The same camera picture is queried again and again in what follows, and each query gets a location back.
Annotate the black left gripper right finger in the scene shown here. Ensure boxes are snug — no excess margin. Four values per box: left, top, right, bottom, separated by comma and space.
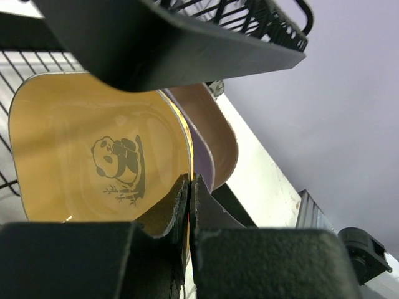
190, 176, 362, 298

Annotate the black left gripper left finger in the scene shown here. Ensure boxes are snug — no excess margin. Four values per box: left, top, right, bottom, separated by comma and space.
1, 175, 190, 298

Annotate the purple square plate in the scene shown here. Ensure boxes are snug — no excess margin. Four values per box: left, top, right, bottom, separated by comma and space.
162, 88, 215, 192

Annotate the yellow square panda plate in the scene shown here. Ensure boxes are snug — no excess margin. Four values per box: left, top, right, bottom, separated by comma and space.
8, 72, 194, 236

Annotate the brown square plate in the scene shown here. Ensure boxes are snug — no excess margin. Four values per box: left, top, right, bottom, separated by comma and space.
167, 83, 239, 190

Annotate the aluminium mounting rail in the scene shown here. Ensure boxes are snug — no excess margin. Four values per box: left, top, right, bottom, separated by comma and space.
296, 189, 337, 234

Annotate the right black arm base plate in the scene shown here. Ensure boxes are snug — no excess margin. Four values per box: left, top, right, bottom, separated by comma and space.
338, 227, 392, 285

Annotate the black wire dish rack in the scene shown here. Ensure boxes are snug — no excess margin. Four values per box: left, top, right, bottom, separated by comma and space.
0, 0, 314, 225

